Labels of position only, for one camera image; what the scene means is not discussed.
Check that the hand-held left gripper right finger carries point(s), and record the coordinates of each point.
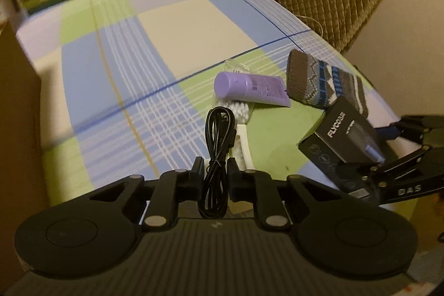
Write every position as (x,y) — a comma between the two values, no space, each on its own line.
(236,185)

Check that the black shaver box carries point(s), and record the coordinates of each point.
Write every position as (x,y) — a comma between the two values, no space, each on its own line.
(343,136)

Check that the brown patterned knit sock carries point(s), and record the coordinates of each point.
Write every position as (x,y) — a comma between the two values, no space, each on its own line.
(312,81)

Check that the cotton swab bag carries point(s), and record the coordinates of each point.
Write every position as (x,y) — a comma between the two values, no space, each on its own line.
(237,110)

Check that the brown storage box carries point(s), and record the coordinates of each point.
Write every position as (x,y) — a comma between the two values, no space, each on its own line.
(17,108)

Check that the purple tube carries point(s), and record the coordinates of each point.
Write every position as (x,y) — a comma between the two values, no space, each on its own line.
(249,88)

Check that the plaid tablecloth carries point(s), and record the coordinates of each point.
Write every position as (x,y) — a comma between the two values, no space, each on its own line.
(173,22)

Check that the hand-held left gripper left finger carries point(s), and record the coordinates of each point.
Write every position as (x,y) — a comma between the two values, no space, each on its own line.
(196,185)

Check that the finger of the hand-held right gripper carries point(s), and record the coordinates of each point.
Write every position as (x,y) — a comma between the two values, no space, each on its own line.
(399,167)
(390,131)

